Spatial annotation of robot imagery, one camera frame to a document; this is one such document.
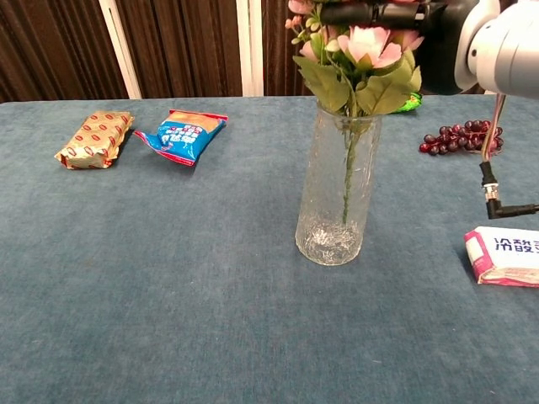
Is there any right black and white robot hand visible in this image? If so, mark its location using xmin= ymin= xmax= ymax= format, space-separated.
xmin=319 ymin=0 xmax=503 ymax=96

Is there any pink artificial flower bouquet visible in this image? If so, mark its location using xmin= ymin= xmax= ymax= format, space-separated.
xmin=285 ymin=0 xmax=425 ymax=226

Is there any clear textured glass vase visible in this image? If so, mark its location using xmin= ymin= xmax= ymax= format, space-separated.
xmin=294 ymin=100 xmax=383 ymax=267

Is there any dark red grape bunch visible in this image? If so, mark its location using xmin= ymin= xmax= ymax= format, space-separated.
xmin=419 ymin=120 xmax=504 ymax=157

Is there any white and pink toothpaste box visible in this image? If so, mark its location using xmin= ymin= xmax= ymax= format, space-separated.
xmin=462 ymin=226 xmax=539 ymax=289

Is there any dark brown pleated curtain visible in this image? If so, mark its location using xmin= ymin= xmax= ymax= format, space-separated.
xmin=0 ymin=0 xmax=422 ymax=104

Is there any blue and red snack bag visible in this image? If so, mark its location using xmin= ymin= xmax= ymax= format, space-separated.
xmin=133 ymin=109 xmax=229 ymax=168

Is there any blue felt table cloth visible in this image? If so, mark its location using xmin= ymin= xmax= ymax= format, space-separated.
xmin=0 ymin=92 xmax=539 ymax=404

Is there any gold biscuit packet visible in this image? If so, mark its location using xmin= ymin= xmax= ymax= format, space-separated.
xmin=53 ymin=109 xmax=136 ymax=171

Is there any wrist cable with metal plug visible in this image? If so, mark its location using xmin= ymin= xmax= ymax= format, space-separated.
xmin=478 ymin=93 xmax=539 ymax=221

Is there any white frame post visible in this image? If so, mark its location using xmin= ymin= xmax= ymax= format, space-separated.
xmin=98 ymin=0 xmax=143 ymax=100
xmin=235 ymin=0 xmax=264 ymax=98

